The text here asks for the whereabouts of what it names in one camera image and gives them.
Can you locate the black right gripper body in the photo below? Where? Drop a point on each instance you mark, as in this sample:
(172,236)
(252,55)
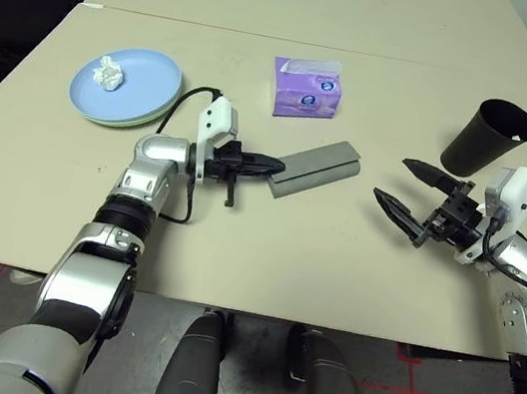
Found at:
(457,219)

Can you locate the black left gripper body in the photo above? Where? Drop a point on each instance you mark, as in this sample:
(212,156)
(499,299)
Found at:
(226,163)

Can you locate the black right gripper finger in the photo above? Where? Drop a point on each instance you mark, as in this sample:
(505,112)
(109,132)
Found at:
(431,175)
(402,215)

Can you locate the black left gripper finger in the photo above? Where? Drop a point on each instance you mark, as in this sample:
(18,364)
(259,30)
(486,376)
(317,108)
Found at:
(260,170)
(264,161)

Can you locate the grey glasses case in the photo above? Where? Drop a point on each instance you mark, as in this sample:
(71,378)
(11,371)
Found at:
(319,166)

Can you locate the blue plastic plate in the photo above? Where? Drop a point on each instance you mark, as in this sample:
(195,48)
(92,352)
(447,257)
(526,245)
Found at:
(146,81)

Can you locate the white tissue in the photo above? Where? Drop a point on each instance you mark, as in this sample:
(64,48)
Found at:
(108,75)

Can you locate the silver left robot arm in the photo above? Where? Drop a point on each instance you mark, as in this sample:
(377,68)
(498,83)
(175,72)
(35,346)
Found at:
(146,172)

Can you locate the black plastic cup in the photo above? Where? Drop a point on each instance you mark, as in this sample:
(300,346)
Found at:
(485,143)

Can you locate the purple tissue box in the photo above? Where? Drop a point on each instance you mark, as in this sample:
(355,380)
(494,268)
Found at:
(305,98)

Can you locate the green plastic plate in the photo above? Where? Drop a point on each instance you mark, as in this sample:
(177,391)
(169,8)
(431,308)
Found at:
(175,101)

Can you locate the red floor tape mark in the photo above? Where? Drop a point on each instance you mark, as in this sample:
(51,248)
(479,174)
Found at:
(405,390)

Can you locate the white table tape piece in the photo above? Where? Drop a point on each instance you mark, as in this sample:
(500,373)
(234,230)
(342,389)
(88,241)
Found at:
(94,5)

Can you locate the grey robot left leg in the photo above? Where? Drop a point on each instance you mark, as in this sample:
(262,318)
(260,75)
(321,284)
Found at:
(191,372)

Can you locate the black foam floor mat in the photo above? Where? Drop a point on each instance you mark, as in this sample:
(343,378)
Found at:
(7,33)

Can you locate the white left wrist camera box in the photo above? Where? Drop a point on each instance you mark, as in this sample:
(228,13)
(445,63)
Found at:
(217,123)

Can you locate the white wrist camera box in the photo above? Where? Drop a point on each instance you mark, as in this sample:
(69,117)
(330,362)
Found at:
(516,199)
(217,123)

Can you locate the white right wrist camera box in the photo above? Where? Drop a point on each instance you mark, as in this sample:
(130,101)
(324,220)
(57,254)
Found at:
(516,199)

